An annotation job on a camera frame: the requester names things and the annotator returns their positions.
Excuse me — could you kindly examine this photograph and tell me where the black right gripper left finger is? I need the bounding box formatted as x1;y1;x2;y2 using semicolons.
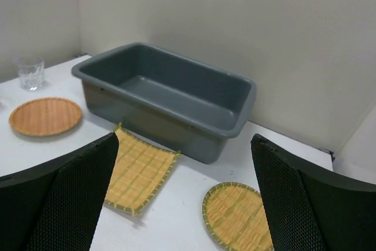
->
1;133;119;250

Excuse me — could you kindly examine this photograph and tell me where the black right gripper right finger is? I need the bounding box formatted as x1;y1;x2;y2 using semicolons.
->
250;134;375;250

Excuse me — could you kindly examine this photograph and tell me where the round green-rimmed bamboo tray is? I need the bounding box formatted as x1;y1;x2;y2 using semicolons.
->
202;182;274;250

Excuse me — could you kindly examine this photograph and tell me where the rectangular bamboo mat tray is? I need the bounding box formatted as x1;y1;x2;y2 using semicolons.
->
104;123;181;216

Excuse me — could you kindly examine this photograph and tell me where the grey plastic bin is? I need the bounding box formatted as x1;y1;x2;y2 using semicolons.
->
72;42;257;164

